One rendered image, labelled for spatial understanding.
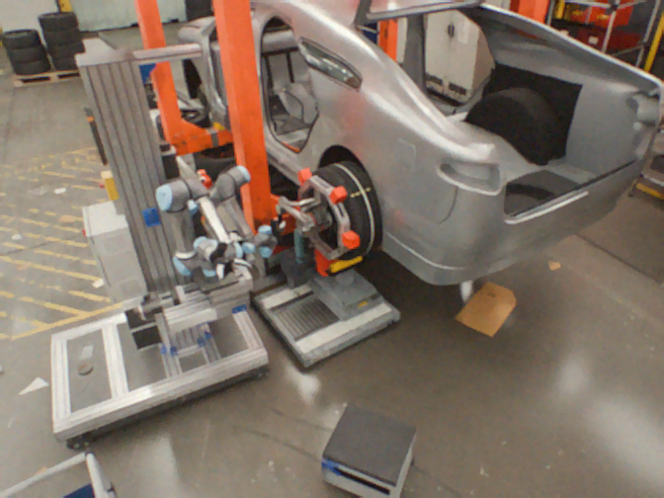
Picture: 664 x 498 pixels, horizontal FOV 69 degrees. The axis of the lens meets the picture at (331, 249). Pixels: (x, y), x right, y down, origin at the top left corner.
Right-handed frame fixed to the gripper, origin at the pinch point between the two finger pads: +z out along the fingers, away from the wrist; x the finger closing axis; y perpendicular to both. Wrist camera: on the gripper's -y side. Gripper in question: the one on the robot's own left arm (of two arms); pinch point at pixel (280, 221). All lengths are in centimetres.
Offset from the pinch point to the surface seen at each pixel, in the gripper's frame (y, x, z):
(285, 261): 44.6, -4.6, 13.9
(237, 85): -87, -24, 14
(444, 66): 31, 103, 528
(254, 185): -17.9, -21.9, 15.3
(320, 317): 77, 27, -8
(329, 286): 61, 30, 10
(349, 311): 66, 49, -10
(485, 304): 82, 149, 34
